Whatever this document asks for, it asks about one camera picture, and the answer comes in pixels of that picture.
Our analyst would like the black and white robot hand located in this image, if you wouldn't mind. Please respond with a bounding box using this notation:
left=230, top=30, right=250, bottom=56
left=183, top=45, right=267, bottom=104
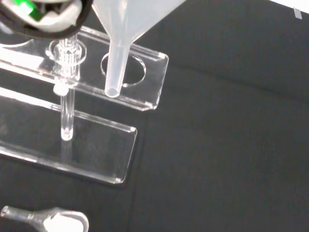
left=0, top=0, right=94, bottom=40

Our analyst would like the clear weighing funnel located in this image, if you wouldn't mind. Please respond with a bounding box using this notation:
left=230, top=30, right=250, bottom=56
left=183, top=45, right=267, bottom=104
left=0, top=205, right=89, bottom=232

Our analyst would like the clear acrylic funnel stand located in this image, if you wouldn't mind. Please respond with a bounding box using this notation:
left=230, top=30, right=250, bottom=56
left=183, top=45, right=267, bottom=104
left=0, top=26, right=169, bottom=185

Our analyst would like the black cloth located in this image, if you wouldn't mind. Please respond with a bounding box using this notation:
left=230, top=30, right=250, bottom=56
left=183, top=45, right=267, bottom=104
left=0, top=0, right=309, bottom=232

